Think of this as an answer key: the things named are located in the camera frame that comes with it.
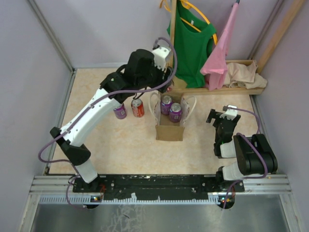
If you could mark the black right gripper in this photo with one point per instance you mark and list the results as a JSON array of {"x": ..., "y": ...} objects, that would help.
[{"x": 215, "y": 115}]

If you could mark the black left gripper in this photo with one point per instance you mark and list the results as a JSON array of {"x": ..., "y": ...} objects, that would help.
[{"x": 160, "y": 72}]

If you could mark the brown canvas bag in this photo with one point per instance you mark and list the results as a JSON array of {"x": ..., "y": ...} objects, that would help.
[{"x": 167, "y": 130}]

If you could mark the purple can front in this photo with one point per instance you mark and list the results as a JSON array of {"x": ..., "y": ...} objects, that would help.
[{"x": 120, "y": 112}]

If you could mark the purple can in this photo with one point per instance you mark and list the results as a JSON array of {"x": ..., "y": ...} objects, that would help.
[
  {"x": 120, "y": 112},
  {"x": 166, "y": 102},
  {"x": 175, "y": 112}
]

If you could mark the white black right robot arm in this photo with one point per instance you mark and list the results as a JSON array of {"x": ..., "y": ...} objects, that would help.
[{"x": 254, "y": 155}]

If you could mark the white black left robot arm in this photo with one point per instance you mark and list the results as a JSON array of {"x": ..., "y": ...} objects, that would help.
[{"x": 145, "y": 70}]

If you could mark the purple can back left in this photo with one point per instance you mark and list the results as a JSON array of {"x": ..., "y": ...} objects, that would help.
[{"x": 166, "y": 102}]

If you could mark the purple can back right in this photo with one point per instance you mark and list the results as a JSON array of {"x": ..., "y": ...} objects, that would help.
[{"x": 175, "y": 112}]

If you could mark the pink shirt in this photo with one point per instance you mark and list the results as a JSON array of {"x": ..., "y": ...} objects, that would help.
[{"x": 215, "y": 68}]

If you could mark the beige crumpled cloth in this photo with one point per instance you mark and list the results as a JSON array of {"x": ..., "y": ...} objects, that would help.
[{"x": 240, "y": 75}]

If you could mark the green tank top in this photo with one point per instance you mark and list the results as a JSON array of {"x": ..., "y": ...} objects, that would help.
[{"x": 193, "y": 42}]

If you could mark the yellow clothes hanger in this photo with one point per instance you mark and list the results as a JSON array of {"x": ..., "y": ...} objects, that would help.
[{"x": 187, "y": 5}]

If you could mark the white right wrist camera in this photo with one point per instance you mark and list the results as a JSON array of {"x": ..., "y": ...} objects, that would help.
[{"x": 230, "y": 112}]

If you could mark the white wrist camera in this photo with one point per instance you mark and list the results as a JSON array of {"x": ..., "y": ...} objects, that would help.
[
  {"x": 230, "y": 112},
  {"x": 161, "y": 57}
]

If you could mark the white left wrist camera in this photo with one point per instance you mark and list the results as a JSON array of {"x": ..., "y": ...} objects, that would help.
[{"x": 161, "y": 57}]

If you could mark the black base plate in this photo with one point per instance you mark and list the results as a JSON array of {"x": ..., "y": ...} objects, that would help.
[{"x": 154, "y": 187}]

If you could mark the wooden clothes rack frame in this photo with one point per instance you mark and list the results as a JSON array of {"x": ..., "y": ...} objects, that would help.
[{"x": 179, "y": 86}]

